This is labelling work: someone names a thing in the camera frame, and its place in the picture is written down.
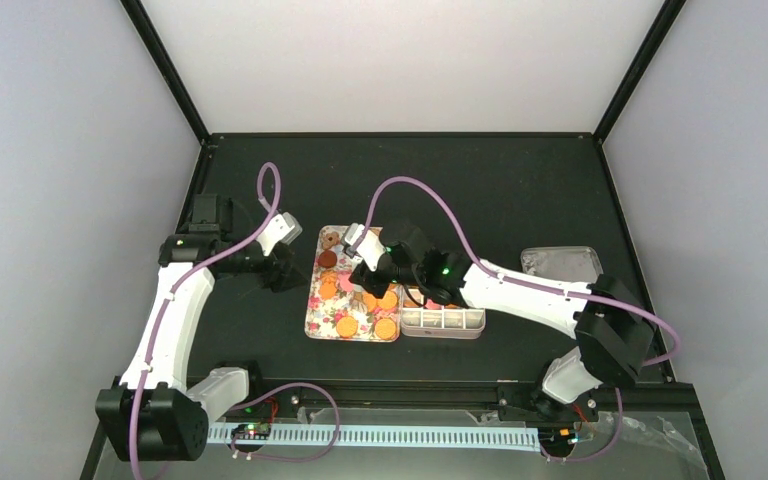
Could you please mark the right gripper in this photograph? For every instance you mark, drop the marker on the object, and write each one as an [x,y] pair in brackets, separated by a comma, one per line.
[376,288]

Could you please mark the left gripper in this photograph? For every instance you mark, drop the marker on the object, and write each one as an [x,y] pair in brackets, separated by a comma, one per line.
[277,279]

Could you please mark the floral cookie tray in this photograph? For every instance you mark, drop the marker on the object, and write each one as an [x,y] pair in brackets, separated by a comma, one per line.
[340,310]

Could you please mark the pink divided cookie tin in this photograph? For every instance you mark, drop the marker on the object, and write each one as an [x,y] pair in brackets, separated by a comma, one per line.
[441,322]

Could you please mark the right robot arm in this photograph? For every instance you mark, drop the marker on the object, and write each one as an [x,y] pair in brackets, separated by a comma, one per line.
[611,335]

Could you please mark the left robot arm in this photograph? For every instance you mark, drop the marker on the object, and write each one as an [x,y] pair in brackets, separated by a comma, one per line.
[152,414]

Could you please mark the dark brown round cookie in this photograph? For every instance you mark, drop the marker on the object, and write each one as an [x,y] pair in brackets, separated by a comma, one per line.
[327,259]

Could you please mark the brown flower cookie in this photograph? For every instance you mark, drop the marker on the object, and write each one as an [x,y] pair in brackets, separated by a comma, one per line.
[329,239]

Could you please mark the clear plastic tin lid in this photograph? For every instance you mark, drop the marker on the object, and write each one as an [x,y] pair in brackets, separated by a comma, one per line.
[562,263]

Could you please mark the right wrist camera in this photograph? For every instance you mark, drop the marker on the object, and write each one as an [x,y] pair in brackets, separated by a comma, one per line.
[362,242]

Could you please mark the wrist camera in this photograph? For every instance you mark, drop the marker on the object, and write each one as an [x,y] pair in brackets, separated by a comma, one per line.
[362,242]
[281,228]

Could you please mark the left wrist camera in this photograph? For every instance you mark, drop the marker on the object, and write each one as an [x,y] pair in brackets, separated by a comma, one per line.
[281,228]

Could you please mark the white slotted cable duct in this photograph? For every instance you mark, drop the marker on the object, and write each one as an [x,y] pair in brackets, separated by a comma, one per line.
[392,436]

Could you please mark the black frame post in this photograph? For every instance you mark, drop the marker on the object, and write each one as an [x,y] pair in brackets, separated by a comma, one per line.
[153,43]

